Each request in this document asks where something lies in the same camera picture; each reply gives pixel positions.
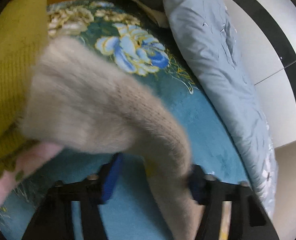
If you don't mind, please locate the teal floral bed blanket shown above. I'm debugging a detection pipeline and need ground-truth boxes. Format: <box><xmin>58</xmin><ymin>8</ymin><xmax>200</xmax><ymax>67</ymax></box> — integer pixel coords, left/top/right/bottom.
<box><xmin>0</xmin><ymin>1</ymin><xmax>248</xmax><ymax>239</ymax></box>

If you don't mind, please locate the pink knit garment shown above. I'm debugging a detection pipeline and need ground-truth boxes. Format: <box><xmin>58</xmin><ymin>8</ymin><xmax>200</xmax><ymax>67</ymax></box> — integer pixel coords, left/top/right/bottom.
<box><xmin>0</xmin><ymin>142</ymin><xmax>64</xmax><ymax>207</ymax></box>

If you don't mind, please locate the white black-striped wardrobe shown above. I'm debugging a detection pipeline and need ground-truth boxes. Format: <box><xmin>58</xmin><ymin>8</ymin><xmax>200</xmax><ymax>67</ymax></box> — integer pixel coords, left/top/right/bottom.
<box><xmin>225</xmin><ymin>0</ymin><xmax>296</xmax><ymax>147</ymax></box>

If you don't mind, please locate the light blue floral quilt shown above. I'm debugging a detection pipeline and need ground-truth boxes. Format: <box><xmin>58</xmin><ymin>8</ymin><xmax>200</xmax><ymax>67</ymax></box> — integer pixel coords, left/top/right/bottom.
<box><xmin>162</xmin><ymin>0</ymin><xmax>278</xmax><ymax>217</ymax></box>

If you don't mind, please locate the mustard yellow knit garment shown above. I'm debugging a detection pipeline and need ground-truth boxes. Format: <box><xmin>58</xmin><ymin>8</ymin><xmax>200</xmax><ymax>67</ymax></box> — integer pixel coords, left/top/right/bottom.
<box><xmin>0</xmin><ymin>0</ymin><xmax>47</xmax><ymax>178</ymax></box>

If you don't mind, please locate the beige fuzzy sweater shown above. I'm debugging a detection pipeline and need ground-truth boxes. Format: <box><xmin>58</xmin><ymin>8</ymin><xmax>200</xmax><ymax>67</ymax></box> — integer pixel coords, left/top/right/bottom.
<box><xmin>20</xmin><ymin>36</ymin><xmax>202</xmax><ymax>239</ymax></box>

